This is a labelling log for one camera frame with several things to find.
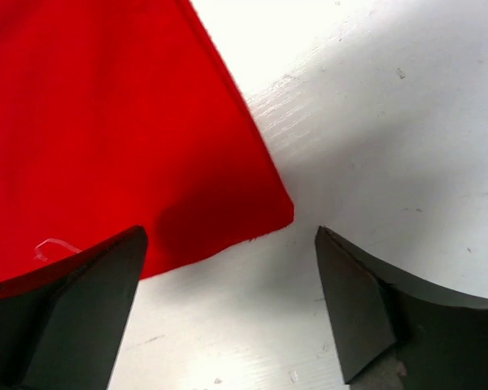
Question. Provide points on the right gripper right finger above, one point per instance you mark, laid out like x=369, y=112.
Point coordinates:
x=395, y=330

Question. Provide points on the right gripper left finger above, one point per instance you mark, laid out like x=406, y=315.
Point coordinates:
x=61, y=325

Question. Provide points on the red t shirt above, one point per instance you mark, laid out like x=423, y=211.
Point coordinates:
x=122, y=113

